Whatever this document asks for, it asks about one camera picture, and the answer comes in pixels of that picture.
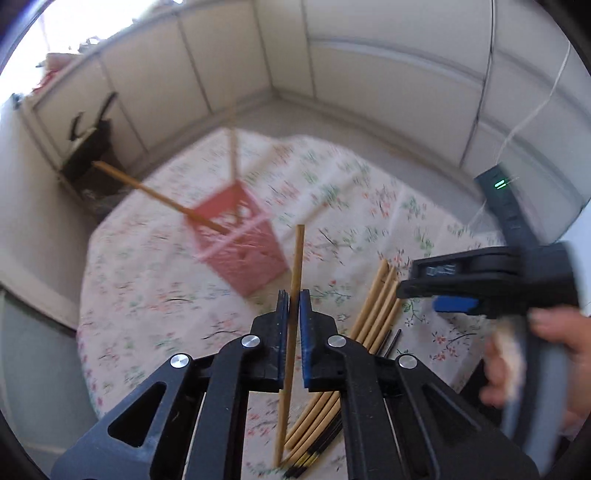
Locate white cable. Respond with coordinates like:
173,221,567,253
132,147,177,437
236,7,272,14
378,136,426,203
466,41,571,228

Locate white kitchen cabinets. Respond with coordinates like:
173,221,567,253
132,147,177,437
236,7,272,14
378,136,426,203
21,0,591,213

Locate person's right hand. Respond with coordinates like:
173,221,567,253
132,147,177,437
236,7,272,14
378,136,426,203
480,307,591,432

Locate pink plastic utensil basket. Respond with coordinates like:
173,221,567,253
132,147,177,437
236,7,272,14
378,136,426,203
185,180,290,297

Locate floral tablecloth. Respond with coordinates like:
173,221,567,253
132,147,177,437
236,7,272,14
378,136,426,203
76,129,509,480

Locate black cable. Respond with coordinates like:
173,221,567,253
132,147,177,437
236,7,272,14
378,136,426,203
458,0,498,172

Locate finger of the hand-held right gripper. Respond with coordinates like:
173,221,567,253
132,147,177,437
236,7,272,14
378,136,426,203
396,256,481,301
433,296,481,315

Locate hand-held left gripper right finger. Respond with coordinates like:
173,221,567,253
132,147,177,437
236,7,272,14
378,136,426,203
299,288,541,480

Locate brown wok stand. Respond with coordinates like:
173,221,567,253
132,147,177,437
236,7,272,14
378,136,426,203
59,119,115,197

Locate black wok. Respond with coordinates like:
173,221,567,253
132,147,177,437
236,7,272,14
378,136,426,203
68,91,119,140

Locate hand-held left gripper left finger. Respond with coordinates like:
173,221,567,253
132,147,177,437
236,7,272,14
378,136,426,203
51,290,291,480

